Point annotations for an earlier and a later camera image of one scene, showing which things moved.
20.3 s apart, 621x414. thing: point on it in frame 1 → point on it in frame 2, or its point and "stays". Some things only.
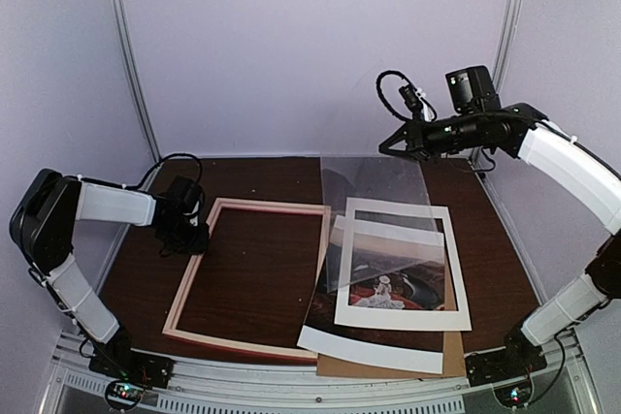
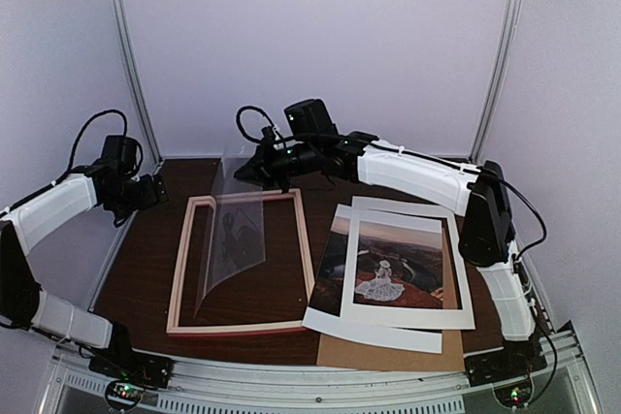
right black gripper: x=416 y=141 → x=258 y=169
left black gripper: x=200 y=246 → x=149 y=198
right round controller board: x=515 y=395 stays
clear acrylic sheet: x=378 y=217 → x=237 y=232
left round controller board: x=124 y=394 stays
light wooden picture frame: x=270 y=347 → x=173 y=328
